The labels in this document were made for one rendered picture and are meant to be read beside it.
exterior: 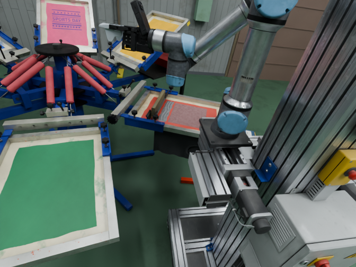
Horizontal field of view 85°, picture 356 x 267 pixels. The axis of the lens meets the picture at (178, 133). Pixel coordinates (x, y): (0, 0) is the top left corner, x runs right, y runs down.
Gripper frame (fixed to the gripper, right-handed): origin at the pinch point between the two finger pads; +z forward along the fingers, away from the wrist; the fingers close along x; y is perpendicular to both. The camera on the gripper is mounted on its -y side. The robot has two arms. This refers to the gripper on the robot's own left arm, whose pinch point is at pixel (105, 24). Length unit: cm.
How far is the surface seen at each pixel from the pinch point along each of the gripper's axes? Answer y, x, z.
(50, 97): 55, 33, 66
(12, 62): 46, 62, 130
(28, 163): 74, -12, 42
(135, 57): 33, 129, 46
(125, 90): 50, 70, 27
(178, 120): 64, 67, -22
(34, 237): 78, -41, 8
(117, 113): 58, 42, 18
